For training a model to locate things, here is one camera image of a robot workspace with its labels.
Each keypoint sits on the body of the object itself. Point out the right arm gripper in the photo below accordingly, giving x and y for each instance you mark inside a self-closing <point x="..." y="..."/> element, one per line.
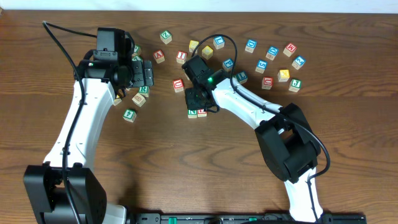
<point x="193" y="98"/>

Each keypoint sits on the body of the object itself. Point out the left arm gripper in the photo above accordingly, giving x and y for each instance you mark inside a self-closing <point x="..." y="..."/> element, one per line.
<point x="143" y="72"/>

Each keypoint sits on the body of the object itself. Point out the green letter R block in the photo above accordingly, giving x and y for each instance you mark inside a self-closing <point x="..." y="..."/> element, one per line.
<point x="144" y="91"/>

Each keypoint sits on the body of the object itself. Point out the red letter E block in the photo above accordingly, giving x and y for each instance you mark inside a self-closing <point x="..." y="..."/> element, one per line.
<point x="202" y="113"/>

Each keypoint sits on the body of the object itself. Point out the green letter N block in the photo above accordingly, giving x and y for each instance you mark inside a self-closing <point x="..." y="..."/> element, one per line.
<point x="192" y="113"/>

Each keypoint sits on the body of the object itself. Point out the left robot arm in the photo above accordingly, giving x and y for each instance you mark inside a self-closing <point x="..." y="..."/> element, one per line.
<point x="64" y="189"/>

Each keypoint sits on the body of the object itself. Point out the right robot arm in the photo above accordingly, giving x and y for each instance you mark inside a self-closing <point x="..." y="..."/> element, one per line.
<point x="287" y="143"/>

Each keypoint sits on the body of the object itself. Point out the pineapple B wooden block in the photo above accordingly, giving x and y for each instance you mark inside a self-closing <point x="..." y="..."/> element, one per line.
<point x="138" y="99"/>

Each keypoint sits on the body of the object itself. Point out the red letter A block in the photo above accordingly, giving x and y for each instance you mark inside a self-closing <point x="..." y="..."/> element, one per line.
<point x="159" y="56"/>

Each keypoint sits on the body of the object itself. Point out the red letter U block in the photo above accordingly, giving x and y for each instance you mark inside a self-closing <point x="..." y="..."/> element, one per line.
<point x="178" y="85"/>

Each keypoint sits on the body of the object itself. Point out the yellow letter G block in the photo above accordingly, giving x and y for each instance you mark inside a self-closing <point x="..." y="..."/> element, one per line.
<point x="117" y="100"/>

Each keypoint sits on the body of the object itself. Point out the blue letter P block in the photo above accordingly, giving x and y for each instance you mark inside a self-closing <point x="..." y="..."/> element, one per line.
<point x="228" y="65"/>

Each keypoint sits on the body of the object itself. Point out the red letter I block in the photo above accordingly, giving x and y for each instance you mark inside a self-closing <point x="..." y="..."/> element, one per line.
<point x="181" y="57"/>

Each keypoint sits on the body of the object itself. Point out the yellow block with animal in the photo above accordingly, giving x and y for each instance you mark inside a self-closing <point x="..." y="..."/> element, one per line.
<point x="207" y="52"/>

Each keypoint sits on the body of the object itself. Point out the green letter Z block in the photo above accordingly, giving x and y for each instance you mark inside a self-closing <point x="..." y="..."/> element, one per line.
<point x="166" y="37"/>

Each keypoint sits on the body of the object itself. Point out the yellow block back row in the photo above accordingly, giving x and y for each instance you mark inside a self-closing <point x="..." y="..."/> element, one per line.
<point x="192" y="46"/>

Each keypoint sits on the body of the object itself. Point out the blue number 5 block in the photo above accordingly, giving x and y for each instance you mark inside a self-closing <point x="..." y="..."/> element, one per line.
<point x="261" y="66"/>

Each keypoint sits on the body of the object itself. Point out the blue letter D block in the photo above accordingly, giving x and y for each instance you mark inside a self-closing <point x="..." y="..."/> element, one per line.
<point x="250" y="45"/>

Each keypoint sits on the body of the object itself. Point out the green letter J block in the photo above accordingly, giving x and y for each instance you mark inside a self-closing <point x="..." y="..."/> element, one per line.
<point x="295" y="85"/>

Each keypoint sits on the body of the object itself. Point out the red letter M block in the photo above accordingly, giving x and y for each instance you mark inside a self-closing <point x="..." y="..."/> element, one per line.
<point x="289" y="49"/>

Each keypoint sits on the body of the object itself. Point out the blue number 2 block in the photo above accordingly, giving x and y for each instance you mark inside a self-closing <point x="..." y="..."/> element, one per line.
<point x="298" y="62"/>

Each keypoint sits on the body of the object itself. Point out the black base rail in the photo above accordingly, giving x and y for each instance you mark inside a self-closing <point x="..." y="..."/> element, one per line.
<point x="156" y="218"/>

